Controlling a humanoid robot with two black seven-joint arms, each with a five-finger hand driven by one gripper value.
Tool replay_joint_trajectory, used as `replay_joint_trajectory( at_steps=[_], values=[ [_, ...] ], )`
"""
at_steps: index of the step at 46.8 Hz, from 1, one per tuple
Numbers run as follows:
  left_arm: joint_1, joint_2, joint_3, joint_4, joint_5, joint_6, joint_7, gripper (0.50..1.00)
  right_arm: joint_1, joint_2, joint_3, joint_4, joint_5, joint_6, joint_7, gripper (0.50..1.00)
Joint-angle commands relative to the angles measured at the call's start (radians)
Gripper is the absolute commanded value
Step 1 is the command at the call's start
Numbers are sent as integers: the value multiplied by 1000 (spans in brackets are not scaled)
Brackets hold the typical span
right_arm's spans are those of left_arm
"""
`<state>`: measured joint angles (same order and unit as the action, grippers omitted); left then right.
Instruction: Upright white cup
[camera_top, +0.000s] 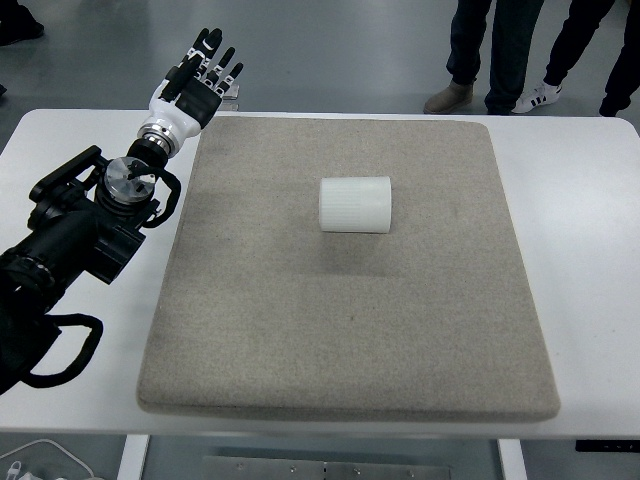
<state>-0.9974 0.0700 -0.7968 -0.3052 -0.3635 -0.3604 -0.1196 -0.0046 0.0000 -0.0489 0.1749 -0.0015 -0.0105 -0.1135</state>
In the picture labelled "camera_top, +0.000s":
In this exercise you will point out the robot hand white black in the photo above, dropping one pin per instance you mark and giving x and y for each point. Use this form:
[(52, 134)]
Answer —
[(172, 117)]

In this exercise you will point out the white cup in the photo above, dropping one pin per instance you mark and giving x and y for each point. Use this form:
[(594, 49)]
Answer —
[(355, 205)]

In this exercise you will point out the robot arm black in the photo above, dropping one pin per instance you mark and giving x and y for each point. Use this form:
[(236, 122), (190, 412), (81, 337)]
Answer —
[(65, 240)]

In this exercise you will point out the small clear plastic block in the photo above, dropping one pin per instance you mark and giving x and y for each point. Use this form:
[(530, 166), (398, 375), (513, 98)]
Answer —
[(231, 97)]

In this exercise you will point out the person with dark shoes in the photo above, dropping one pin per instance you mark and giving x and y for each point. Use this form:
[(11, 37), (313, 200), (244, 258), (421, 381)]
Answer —
[(17, 22)]

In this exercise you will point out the grey-brown felt mat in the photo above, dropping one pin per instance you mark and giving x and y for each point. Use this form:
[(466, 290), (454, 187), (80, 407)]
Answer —
[(350, 320)]

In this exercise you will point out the person with brown boots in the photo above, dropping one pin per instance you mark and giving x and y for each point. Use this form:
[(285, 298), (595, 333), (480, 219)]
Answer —
[(470, 40)]

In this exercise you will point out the white table leg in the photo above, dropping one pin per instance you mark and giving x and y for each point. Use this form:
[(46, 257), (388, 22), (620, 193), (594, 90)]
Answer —
[(511, 460), (132, 457)]

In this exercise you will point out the person with white sneakers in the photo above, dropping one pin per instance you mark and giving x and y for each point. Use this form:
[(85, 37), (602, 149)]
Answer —
[(580, 40)]

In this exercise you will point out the black table control panel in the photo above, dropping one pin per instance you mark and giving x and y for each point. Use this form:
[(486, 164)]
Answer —
[(607, 445)]

